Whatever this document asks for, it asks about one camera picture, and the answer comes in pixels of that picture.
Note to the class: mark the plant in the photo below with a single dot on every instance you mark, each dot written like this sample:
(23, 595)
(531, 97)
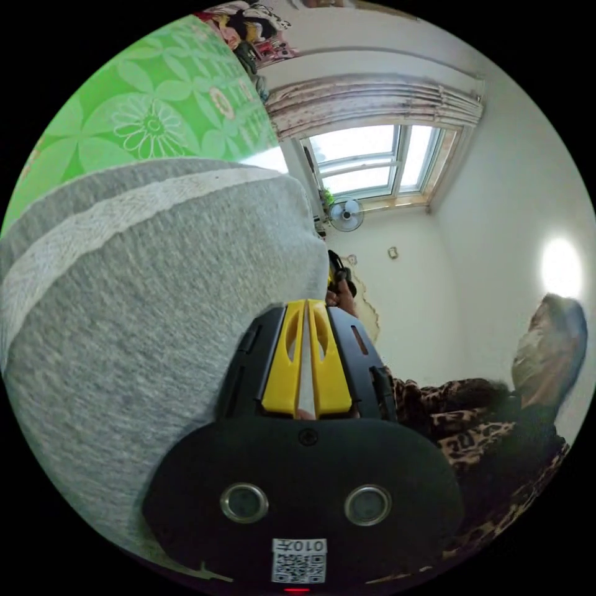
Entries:
(328, 196)

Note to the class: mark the gray sweatpants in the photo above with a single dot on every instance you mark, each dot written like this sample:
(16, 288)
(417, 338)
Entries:
(116, 302)

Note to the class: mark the bed with green flowered sheet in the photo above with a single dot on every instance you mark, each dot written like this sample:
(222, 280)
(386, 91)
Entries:
(153, 107)

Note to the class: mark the window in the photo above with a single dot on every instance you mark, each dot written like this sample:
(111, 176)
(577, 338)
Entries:
(372, 160)

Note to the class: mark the curtain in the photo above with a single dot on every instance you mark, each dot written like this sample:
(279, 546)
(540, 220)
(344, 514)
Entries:
(372, 100)

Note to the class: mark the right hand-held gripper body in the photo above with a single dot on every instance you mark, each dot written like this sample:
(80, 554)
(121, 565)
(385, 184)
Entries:
(341, 274)

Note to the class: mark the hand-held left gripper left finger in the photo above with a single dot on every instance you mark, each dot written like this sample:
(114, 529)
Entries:
(275, 377)

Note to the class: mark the pile of clothes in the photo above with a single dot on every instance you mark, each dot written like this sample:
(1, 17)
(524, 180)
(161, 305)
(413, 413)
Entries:
(260, 32)

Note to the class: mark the white fan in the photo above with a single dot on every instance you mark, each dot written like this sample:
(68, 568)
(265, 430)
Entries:
(345, 215)

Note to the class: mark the person's body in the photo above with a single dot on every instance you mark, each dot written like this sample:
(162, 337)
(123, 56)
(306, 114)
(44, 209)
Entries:
(507, 419)

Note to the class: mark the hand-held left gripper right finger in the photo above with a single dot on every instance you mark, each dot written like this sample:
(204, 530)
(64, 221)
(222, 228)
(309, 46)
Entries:
(331, 377)

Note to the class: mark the person's right hand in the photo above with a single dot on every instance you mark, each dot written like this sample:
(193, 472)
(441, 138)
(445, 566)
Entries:
(343, 300)

